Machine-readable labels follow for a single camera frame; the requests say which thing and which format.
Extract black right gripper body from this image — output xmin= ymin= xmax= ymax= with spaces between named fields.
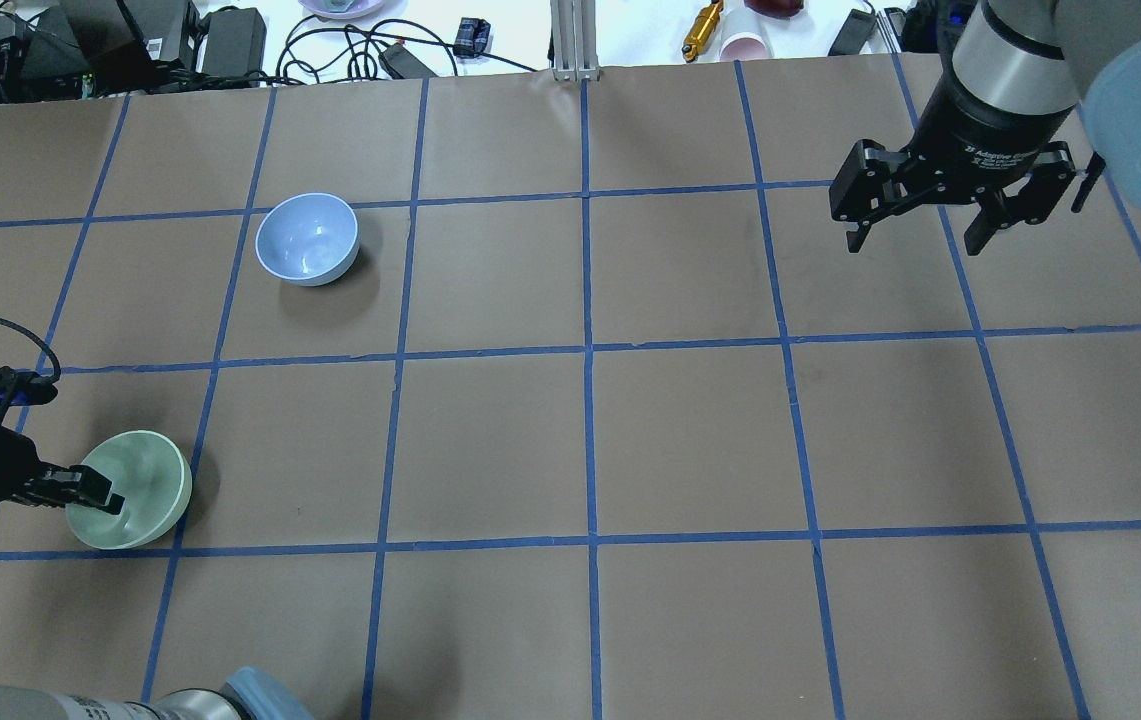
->
xmin=905 ymin=68 xmax=1063 ymax=205

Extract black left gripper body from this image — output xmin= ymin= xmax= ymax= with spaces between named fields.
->
xmin=0 ymin=420 xmax=59 ymax=507

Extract green bowl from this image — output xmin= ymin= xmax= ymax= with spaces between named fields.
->
xmin=64 ymin=430 xmax=192 ymax=551

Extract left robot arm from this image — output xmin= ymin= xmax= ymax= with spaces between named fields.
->
xmin=0 ymin=424 xmax=310 ymax=719

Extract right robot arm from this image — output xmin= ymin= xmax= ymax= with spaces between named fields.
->
xmin=830 ymin=1 xmax=1141 ymax=256

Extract blue bowl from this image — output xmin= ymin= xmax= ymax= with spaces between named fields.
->
xmin=254 ymin=192 xmax=361 ymax=288

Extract pink cup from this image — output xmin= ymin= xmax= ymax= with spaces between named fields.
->
xmin=717 ymin=29 xmax=774 ymax=60

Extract yellow screwdriver tool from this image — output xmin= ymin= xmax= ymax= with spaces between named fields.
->
xmin=680 ymin=0 xmax=725 ymax=63

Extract small blue black device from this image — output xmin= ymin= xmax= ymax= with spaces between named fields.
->
xmin=452 ymin=17 xmax=492 ymax=60

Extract black power adapter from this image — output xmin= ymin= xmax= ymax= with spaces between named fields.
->
xmin=199 ymin=6 xmax=267 ymax=78

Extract purple plate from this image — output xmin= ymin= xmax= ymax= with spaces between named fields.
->
xmin=297 ymin=0 xmax=387 ymax=21

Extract aluminium frame post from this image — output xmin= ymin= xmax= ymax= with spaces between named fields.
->
xmin=550 ymin=0 xmax=601 ymax=82

